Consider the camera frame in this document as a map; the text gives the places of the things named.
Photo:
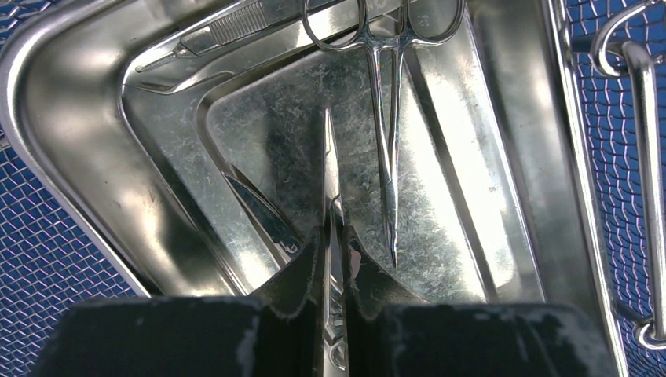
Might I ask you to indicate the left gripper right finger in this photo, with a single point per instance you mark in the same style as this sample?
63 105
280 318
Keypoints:
392 332

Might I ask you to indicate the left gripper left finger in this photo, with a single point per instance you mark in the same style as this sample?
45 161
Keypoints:
274 331

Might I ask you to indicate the steel surgical scissors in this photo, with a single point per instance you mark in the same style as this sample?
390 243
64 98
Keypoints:
330 293

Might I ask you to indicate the steel instrument pan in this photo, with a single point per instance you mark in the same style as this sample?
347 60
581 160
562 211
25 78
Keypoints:
495 203

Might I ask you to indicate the metal mesh tray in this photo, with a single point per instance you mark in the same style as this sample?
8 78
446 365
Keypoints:
49 265

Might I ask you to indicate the steel scalpel handle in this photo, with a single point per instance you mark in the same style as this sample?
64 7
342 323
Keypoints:
226 29

